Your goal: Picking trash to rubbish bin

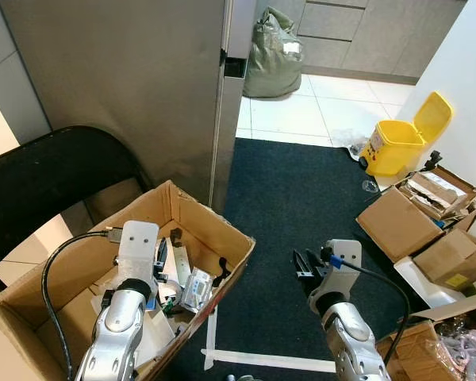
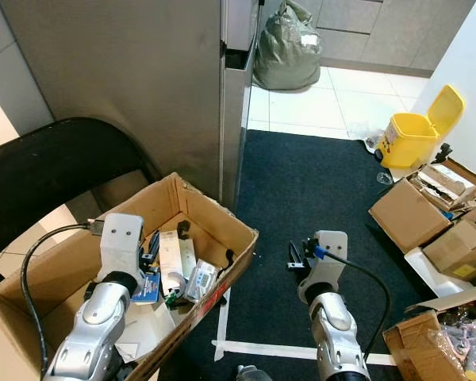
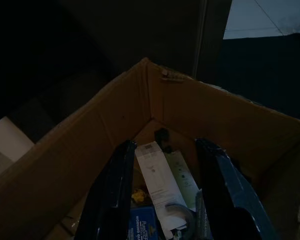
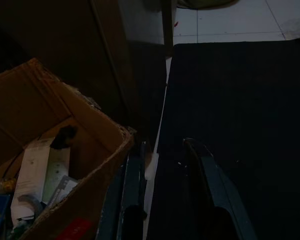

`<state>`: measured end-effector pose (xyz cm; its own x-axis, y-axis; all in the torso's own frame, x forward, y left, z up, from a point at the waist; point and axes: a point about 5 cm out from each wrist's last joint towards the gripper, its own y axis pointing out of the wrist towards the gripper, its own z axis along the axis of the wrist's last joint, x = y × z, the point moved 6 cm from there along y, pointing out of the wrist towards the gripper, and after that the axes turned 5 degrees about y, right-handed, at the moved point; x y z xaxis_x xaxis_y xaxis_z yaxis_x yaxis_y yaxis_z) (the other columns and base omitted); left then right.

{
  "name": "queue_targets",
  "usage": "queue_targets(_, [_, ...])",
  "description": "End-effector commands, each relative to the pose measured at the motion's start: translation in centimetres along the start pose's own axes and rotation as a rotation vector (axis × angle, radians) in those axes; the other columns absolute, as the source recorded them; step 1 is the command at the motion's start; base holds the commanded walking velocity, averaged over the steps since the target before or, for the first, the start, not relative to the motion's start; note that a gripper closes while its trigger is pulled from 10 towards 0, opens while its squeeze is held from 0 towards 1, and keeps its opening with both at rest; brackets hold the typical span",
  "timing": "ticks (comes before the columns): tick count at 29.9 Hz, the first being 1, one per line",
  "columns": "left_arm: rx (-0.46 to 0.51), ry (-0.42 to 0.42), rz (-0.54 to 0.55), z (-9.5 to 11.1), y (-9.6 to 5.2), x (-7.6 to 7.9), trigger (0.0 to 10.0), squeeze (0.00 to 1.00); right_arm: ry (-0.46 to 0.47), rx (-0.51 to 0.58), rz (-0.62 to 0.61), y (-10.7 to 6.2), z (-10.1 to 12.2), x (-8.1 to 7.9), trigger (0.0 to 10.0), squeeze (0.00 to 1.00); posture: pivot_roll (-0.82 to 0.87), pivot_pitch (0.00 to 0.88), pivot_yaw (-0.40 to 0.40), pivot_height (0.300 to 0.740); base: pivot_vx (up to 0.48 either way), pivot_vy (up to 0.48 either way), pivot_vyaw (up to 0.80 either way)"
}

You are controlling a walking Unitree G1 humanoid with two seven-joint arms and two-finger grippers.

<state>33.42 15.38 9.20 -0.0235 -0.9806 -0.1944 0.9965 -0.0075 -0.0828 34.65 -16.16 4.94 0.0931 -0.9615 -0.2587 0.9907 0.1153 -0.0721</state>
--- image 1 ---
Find green woven sack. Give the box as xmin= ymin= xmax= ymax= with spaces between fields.
xmin=243 ymin=7 xmax=305 ymax=99

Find yellow rubbish bin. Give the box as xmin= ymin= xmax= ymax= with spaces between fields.
xmin=364 ymin=90 xmax=454 ymax=178

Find long white package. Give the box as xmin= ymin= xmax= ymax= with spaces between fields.
xmin=170 ymin=244 xmax=193 ymax=288

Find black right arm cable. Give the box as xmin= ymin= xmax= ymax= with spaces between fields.
xmin=327 ymin=252 xmax=414 ymax=368

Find white printed package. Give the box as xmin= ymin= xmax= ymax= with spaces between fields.
xmin=179 ymin=267 xmax=217 ymax=314

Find black carpet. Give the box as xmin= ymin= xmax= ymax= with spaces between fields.
xmin=165 ymin=137 xmax=476 ymax=381

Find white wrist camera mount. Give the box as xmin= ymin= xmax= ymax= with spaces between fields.
xmin=113 ymin=221 xmax=160 ymax=282
xmin=320 ymin=239 xmax=364 ymax=296

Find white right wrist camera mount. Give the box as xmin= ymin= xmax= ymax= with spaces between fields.
xmin=320 ymin=239 xmax=364 ymax=296

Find large open cardboard box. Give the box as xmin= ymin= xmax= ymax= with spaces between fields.
xmin=0 ymin=180 xmax=255 ymax=381

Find small cardboard box yellow label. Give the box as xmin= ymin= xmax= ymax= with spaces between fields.
xmin=413 ymin=228 xmax=476 ymax=292

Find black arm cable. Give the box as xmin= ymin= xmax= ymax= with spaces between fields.
xmin=327 ymin=252 xmax=414 ymax=368
xmin=41 ymin=229 xmax=121 ymax=378

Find white flat board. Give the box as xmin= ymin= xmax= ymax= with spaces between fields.
xmin=392 ymin=256 xmax=465 ymax=309

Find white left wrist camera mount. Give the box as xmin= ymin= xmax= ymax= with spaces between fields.
xmin=113 ymin=221 xmax=160 ymax=282

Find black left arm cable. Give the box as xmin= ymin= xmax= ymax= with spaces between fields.
xmin=41 ymin=229 xmax=121 ymax=378

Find flat open cardboard box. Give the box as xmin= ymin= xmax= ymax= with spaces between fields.
xmin=356 ymin=165 xmax=476 ymax=264

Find white floor tape line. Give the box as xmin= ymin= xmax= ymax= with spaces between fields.
xmin=202 ymin=306 xmax=338 ymax=374

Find stainless steel fridge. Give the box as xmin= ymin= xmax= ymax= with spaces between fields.
xmin=0 ymin=0 xmax=259 ymax=215

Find pink shoes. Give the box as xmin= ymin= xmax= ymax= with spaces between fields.
xmin=432 ymin=329 xmax=476 ymax=381

